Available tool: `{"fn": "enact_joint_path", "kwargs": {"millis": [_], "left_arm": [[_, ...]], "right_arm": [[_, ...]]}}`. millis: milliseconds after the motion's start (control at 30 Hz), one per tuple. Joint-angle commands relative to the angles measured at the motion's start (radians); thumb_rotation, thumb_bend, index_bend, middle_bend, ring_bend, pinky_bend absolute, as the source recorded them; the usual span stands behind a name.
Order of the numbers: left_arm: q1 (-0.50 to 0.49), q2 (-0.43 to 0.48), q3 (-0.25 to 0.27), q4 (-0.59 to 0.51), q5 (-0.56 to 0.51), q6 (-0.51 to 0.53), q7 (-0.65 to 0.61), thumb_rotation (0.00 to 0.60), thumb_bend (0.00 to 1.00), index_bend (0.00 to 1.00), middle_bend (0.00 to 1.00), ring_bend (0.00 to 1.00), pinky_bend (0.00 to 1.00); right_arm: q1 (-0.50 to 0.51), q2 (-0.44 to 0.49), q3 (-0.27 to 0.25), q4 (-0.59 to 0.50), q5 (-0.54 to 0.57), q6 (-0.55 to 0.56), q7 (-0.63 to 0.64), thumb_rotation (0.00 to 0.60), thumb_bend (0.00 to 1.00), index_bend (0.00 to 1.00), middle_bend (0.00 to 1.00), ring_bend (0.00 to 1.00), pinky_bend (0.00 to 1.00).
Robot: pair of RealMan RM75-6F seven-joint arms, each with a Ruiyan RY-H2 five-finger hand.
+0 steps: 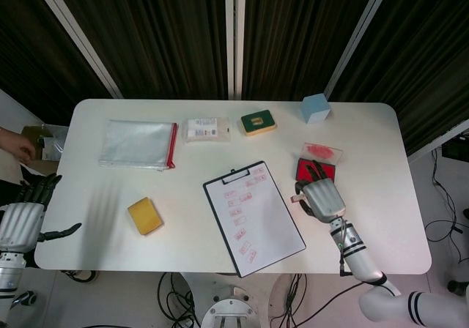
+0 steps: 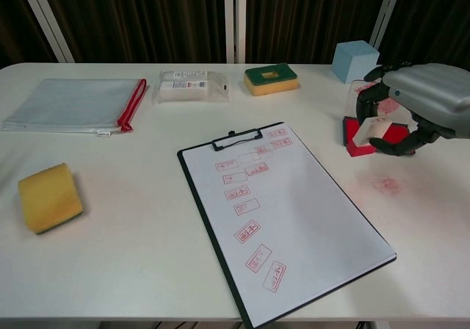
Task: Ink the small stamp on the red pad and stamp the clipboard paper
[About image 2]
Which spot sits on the yellow sponge green scouring layer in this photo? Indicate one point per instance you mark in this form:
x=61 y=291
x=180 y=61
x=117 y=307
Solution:
x=257 y=87

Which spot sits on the light blue cube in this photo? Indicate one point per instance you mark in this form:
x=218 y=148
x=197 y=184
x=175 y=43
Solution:
x=352 y=62

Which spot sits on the black clipboard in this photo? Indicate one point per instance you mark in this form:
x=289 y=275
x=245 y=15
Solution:
x=216 y=144

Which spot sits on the clear plastic packet white pads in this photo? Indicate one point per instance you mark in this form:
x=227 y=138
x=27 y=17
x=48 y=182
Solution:
x=183 y=91

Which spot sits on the plain yellow sponge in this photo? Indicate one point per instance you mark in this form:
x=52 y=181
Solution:
x=47 y=197

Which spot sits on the red ink pad clear lid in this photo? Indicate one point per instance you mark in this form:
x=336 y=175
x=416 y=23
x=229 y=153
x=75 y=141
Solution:
x=351 y=128

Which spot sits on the clear zip pouch red zipper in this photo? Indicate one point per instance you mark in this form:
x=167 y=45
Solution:
x=66 y=105

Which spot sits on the dark pleated curtain panel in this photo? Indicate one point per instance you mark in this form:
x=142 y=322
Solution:
x=147 y=17
x=437 y=20
x=14 y=28
x=312 y=13

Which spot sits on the white slanted frame post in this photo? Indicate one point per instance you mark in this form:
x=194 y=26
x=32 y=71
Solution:
x=387 y=6
x=44 y=17

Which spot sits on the white paper red stamp prints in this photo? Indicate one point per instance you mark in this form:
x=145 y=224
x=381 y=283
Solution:
x=312 y=215

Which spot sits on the white upright frame post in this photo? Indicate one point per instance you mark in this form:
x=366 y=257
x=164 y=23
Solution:
x=228 y=17
x=241 y=17

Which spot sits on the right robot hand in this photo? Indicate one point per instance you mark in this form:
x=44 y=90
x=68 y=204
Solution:
x=429 y=86

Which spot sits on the white stamp red base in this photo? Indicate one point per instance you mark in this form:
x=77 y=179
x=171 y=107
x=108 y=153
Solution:
x=367 y=138

